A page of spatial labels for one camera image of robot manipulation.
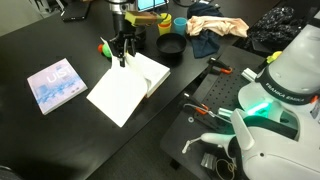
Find metal chair legs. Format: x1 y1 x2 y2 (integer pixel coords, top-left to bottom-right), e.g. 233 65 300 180
28 0 68 16

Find dark blue cloth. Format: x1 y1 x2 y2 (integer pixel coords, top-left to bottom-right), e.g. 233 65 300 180
186 2 225 60

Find peach cloth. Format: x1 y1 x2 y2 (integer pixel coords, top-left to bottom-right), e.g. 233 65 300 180
185 15 250 39

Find olive wrist camera box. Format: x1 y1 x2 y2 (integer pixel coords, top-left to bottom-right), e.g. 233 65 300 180
124 10 165 28

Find black clamp orange handle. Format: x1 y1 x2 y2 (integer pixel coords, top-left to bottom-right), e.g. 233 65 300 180
181 92 212 117
205 57 234 76

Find blue plastic cup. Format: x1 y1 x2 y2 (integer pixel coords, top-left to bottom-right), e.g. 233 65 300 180
173 16 188 37

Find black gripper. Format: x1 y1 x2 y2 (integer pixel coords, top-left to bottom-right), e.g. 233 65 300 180
109 13 138 68

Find black speckled cloth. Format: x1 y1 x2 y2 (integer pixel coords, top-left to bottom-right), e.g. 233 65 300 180
248 4 306 56

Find silver metal block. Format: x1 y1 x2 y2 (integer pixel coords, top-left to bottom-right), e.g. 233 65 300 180
240 67 258 83

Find green ball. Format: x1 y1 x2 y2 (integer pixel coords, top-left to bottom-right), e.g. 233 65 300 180
101 43 114 59

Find tan rubber band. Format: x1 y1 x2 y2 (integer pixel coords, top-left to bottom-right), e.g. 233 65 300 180
214 157 238 180

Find yellow green object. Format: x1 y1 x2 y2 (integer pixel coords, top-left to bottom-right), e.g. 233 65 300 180
265 50 283 65

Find black perforated mount board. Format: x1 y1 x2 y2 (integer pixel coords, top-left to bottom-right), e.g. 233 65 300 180
159 44 271 180

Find small clear plastic bag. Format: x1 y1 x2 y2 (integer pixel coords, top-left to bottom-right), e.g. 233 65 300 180
200 152 217 170

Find black flat device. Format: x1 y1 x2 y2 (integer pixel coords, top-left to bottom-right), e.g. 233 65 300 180
60 0 92 23

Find dark grey rounded object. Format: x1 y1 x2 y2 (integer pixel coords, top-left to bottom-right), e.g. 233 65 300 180
0 164 24 180

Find white cable plug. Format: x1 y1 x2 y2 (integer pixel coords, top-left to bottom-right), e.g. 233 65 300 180
181 137 204 155

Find blue and white book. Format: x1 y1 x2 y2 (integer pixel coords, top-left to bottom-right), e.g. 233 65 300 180
26 57 89 116

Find yellow plastic cup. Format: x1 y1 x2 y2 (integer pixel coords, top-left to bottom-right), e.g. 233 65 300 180
159 12 173 25
157 25 172 37

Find large black bowl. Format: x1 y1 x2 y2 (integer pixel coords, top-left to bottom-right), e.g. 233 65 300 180
155 32 188 61

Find thin grey cable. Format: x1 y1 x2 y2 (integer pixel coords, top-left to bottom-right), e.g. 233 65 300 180
183 103 233 125

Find brown hardcover book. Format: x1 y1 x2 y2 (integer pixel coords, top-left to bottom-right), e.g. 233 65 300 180
85 37 172 129

